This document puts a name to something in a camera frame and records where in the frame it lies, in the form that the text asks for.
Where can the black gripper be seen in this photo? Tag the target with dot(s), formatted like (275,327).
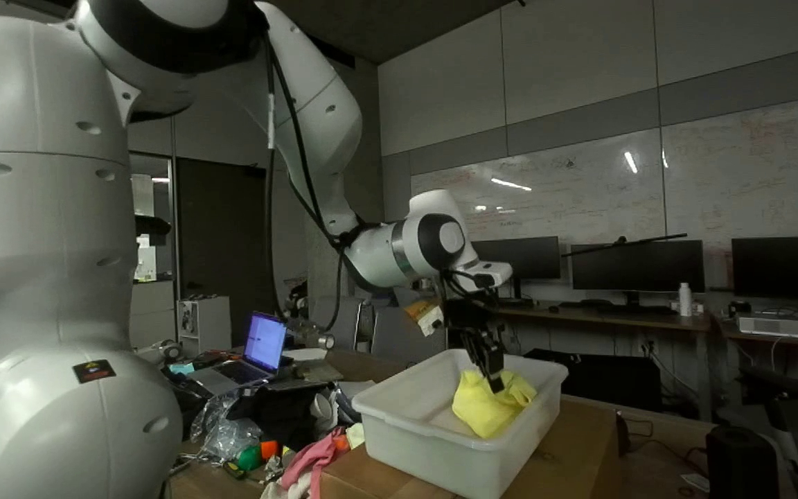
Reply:
(466,323)

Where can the bright yellow cloth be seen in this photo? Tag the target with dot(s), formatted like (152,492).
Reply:
(487,411)

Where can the pink garment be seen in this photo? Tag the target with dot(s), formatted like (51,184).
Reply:
(311,461)

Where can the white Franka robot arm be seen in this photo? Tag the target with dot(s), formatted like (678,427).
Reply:
(41,277)

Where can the white plastic container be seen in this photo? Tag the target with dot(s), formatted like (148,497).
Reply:
(416,445)

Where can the black computer monitor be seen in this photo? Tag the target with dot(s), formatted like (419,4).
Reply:
(639,266)
(789,266)
(533,255)

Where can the wooden office desk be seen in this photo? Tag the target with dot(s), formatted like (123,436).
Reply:
(789,342)
(603,320)

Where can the silver patterned pouch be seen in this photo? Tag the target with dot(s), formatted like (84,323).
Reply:
(331,411)

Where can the black lamp boom bar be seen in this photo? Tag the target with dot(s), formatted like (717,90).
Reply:
(623,245)

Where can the small white plastic bottle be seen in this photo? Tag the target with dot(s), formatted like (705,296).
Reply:
(685,299)

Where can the black fabric bag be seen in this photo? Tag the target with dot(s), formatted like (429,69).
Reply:
(285,409)

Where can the open laptop computer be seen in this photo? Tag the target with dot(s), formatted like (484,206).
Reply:
(265,339)

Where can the orange toy piece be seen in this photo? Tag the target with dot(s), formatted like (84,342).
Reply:
(271,449)

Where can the green ball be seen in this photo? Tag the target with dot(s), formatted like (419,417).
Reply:
(249,458)

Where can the black cylindrical bin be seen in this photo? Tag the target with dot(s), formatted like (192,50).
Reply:
(742,461)

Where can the clear plastic bag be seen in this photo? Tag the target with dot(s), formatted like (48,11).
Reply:
(228,432)

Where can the white desktop device box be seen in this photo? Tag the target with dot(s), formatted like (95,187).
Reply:
(772,327)

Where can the black office chair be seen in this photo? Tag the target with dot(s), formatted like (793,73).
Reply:
(778,388)

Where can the white computer tower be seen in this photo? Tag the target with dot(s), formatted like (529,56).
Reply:
(206,325)

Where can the black camera on stand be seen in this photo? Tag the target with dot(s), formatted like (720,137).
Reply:
(153,228)

